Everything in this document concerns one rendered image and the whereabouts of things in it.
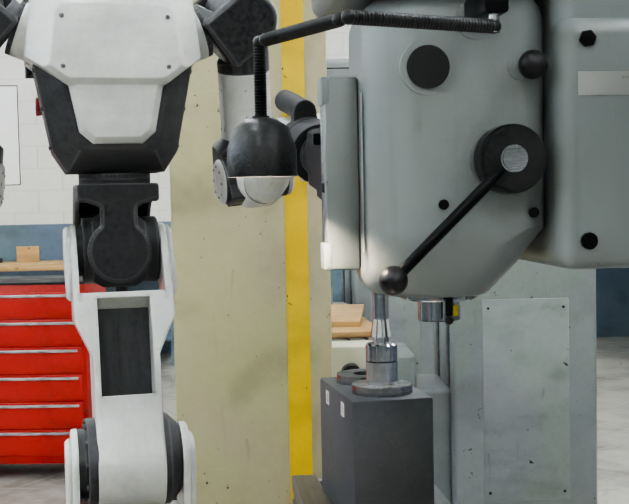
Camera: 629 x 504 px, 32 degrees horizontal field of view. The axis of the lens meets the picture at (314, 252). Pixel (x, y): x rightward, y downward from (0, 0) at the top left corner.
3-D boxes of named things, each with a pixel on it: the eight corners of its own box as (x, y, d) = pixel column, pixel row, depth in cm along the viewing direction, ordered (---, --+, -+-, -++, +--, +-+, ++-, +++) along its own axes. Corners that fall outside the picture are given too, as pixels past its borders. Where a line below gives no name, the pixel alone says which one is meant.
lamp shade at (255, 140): (215, 177, 115) (213, 117, 115) (276, 177, 119) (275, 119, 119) (247, 176, 109) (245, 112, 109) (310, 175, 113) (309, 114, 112)
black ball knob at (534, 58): (523, 77, 111) (522, 47, 111) (514, 80, 114) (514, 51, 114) (552, 77, 111) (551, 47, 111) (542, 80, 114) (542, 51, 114)
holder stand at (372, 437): (354, 531, 158) (351, 392, 157) (321, 492, 180) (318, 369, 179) (435, 525, 161) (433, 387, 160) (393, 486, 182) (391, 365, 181)
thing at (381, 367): (368, 380, 167) (367, 347, 167) (399, 380, 166) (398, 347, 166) (364, 385, 162) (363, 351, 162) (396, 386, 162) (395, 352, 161)
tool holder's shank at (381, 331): (371, 341, 166) (370, 266, 165) (393, 341, 165) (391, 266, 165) (369, 344, 163) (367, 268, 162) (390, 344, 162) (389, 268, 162)
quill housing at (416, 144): (373, 304, 113) (367, -14, 111) (345, 287, 133) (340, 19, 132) (555, 298, 115) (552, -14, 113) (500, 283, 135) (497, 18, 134)
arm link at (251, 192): (249, 186, 179) (227, 224, 196) (309, 178, 182) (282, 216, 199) (236, 126, 181) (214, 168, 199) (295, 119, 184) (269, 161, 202)
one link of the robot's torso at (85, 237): (74, 283, 191) (71, 214, 190) (152, 280, 194) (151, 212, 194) (77, 289, 179) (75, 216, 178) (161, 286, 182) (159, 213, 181)
